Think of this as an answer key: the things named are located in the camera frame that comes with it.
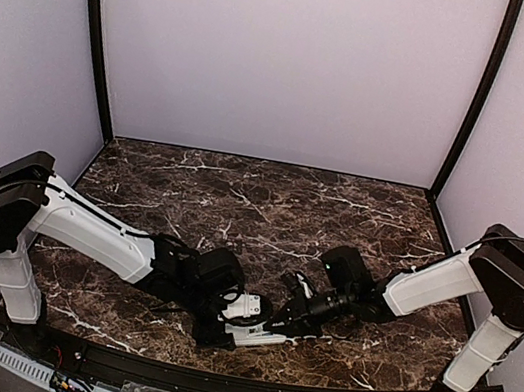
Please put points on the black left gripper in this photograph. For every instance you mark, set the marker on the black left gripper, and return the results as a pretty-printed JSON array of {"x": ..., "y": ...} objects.
[{"x": 213, "y": 337}]

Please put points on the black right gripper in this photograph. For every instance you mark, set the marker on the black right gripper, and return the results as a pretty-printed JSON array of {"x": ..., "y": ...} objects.
[{"x": 301, "y": 320}]

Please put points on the white remote control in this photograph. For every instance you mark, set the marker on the white remote control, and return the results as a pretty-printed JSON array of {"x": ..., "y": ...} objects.
[{"x": 253, "y": 336}]

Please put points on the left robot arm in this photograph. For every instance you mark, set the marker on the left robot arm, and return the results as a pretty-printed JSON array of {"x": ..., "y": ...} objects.
[{"x": 34, "y": 199}]

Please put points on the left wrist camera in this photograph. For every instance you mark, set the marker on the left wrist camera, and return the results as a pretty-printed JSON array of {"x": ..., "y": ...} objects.
[{"x": 261, "y": 309}]

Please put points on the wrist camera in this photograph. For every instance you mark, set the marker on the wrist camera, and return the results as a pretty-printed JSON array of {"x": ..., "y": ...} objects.
[
  {"x": 261, "y": 309},
  {"x": 292, "y": 282}
]

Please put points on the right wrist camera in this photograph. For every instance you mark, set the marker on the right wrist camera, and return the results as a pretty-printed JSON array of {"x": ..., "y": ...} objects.
[{"x": 292, "y": 282}]

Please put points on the black front table rail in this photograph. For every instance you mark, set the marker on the black front table rail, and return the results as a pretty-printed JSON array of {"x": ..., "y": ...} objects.
[{"x": 89, "y": 359}]

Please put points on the black right corner post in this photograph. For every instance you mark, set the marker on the black right corner post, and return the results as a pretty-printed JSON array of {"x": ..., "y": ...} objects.
[{"x": 493, "y": 65}]

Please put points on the black corner post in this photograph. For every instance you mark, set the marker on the black corner post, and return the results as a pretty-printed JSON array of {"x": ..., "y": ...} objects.
[
  {"x": 95, "y": 24},
  {"x": 493, "y": 65}
]

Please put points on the black left corner post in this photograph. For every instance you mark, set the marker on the black left corner post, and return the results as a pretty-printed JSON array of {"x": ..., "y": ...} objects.
[{"x": 95, "y": 24}]

